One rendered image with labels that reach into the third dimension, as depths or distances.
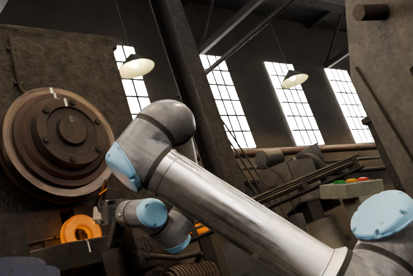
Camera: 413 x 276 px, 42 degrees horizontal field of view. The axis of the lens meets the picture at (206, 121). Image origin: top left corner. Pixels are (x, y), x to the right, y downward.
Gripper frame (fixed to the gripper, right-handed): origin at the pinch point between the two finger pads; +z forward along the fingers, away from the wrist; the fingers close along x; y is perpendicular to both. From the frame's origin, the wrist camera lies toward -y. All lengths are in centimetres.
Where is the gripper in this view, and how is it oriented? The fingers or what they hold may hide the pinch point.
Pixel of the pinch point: (95, 221)
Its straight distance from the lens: 203.4
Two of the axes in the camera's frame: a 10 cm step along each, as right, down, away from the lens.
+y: -1.0, -9.9, 1.1
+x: -7.4, 0.0, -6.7
